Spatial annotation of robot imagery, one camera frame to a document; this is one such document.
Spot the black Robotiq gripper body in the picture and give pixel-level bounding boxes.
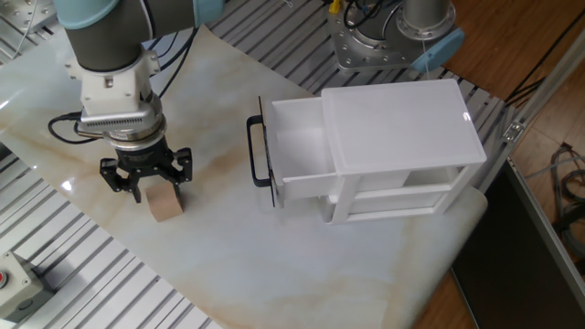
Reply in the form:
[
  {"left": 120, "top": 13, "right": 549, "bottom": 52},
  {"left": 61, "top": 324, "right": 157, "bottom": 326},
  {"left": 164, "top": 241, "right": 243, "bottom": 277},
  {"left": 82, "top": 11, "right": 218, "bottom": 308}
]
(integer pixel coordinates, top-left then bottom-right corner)
[{"left": 113, "top": 138, "right": 177, "bottom": 185}]

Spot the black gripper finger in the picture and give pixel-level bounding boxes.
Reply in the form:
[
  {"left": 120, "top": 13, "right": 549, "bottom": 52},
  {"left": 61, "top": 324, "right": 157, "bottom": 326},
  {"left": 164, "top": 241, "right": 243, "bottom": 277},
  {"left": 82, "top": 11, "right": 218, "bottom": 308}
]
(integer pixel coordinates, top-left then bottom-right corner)
[
  {"left": 99, "top": 157, "right": 143, "bottom": 205},
  {"left": 157, "top": 146, "right": 193, "bottom": 202}
]

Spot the light wooden block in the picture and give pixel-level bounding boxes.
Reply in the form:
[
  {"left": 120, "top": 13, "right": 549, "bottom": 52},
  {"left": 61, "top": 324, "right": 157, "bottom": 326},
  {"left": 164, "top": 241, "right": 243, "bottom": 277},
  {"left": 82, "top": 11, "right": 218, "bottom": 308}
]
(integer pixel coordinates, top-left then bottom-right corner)
[{"left": 144, "top": 182, "right": 185, "bottom": 224}]

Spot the white drawer with black handle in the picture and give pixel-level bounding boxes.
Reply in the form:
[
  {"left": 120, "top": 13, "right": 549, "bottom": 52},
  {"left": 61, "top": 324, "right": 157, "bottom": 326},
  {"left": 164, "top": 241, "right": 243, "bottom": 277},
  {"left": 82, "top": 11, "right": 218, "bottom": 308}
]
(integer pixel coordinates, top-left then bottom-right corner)
[{"left": 246, "top": 95, "right": 342, "bottom": 209}]

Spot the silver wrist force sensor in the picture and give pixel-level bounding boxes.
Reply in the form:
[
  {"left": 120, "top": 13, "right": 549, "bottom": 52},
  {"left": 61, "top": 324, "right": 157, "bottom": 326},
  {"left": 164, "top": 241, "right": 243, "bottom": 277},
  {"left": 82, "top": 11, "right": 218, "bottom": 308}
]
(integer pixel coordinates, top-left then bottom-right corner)
[{"left": 101, "top": 125, "right": 166, "bottom": 152}]

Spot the silver vented sensor box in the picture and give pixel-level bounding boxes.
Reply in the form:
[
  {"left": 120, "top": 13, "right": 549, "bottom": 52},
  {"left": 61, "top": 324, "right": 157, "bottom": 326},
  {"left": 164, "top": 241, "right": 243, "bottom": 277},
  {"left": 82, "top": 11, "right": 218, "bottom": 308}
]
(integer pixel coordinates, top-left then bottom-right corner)
[{"left": 76, "top": 98, "right": 165, "bottom": 136}]

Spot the marble pattern table mat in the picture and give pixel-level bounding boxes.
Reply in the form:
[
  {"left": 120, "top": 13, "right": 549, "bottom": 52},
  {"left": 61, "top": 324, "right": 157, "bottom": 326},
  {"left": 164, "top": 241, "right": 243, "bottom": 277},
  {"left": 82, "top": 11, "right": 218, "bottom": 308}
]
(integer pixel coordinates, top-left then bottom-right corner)
[{"left": 0, "top": 25, "right": 489, "bottom": 329}]

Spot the grey emergency stop button box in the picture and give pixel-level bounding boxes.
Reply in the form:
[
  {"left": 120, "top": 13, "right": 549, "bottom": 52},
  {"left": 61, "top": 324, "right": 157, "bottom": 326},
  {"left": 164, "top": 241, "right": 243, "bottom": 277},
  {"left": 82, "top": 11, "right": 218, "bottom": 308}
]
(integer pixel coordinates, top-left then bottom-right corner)
[{"left": 0, "top": 249, "right": 34, "bottom": 321}]

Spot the silver perforated metal plate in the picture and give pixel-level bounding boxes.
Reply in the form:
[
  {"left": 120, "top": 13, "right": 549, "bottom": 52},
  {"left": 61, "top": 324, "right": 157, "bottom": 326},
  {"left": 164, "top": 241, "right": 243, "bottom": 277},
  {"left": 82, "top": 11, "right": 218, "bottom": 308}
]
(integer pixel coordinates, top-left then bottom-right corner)
[{"left": 0, "top": 0, "right": 59, "bottom": 36}]

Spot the white zip tie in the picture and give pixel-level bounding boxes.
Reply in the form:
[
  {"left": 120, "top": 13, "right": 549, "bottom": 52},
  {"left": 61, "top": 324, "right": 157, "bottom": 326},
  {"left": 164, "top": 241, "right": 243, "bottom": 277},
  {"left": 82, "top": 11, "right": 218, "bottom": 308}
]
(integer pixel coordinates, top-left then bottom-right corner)
[{"left": 420, "top": 38, "right": 431, "bottom": 80}]

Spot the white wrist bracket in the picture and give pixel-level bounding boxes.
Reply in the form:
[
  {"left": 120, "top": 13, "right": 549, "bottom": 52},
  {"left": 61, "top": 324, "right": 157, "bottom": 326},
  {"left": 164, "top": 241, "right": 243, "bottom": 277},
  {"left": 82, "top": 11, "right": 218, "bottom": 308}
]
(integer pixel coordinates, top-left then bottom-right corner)
[{"left": 66, "top": 49, "right": 162, "bottom": 118}]

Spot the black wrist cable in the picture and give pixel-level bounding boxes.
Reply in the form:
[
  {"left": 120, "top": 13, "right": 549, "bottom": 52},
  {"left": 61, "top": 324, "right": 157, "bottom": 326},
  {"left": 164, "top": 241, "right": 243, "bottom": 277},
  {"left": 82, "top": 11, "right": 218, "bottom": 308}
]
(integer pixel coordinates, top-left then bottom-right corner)
[{"left": 48, "top": 25, "right": 200, "bottom": 145}]

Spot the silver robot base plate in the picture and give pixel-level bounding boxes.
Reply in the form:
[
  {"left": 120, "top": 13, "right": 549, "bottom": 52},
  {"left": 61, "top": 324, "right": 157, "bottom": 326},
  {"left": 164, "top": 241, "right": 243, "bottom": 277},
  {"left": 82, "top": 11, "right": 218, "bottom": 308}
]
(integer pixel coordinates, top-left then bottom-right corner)
[{"left": 326, "top": 6, "right": 452, "bottom": 73}]

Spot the white drawer cabinet frame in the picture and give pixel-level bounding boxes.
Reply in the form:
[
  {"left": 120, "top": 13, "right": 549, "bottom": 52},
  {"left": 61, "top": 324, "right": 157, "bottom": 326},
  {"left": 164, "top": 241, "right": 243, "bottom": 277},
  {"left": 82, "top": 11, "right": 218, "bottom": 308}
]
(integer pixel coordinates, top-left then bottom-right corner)
[{"left": 319, "top": 78, "right": 488, "bottom": 226}]

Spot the black base cable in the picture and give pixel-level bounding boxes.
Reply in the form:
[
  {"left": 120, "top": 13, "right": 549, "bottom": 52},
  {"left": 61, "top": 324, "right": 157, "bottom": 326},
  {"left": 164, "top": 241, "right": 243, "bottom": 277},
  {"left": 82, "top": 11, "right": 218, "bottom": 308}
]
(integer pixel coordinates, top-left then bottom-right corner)
[{"left": 342, "top": 0, "right": 403, "bottom": 29}]

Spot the silver corner bracket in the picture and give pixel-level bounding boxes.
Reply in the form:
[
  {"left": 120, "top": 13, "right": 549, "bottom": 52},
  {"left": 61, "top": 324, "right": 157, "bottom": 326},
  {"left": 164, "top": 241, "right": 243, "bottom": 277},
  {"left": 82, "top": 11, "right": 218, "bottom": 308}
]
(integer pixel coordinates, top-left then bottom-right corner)
[{"left": 502, "top": 121, "right": 527, "bottom": 143}]

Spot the black panel with aluminium frame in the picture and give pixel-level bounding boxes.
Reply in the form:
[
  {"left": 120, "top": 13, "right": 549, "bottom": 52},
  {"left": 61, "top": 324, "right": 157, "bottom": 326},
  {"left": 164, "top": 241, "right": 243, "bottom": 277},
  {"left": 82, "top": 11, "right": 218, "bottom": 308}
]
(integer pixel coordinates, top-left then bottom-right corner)
[{"left": 450, "top": 157, "right": 585, "bottom": 329}]

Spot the black floor cable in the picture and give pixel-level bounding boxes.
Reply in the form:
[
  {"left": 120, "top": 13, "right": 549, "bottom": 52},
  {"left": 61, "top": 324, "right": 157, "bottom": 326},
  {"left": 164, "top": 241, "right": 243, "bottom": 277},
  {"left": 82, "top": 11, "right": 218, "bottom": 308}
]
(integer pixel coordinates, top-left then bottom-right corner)
[{"left": 505, "top": 8, "right": 585, "bottom": 104}]

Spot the diagonal aluminium frame rail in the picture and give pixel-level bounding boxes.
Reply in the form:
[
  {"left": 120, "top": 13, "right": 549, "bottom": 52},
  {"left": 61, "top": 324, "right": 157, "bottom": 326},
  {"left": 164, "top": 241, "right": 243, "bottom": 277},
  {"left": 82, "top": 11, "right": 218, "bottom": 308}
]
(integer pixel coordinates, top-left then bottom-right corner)
[{"left": 477, "top": 38, "right": 585, "bottom": 193}]

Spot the grey cable bundle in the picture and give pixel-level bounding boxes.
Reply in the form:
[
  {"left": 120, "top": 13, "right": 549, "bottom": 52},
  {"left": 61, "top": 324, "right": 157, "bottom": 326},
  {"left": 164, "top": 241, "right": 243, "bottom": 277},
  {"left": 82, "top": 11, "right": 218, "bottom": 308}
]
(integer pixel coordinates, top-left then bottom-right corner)
[{"left": 525, "top": 141, "right": 585, "bottom": 260}]

